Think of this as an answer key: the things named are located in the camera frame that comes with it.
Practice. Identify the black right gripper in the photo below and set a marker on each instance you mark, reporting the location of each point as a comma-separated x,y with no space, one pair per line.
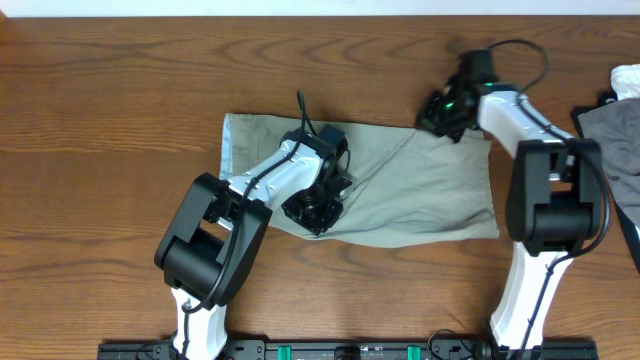
427,118

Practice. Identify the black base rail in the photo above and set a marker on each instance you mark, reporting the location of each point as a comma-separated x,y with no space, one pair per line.
439,348

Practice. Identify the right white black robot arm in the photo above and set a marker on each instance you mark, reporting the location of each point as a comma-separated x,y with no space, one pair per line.
558,207

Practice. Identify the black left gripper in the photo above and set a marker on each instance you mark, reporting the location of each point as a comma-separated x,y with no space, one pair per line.
316,227

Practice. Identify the khaki green shorts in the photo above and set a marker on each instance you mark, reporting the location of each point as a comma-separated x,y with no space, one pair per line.
411,187

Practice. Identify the white garment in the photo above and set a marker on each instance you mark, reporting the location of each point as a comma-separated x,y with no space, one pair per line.
625,81

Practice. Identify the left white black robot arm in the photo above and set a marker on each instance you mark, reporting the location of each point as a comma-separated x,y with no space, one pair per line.
212,241

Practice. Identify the grey folded garment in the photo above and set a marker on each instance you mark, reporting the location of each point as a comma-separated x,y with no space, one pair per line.
615,127

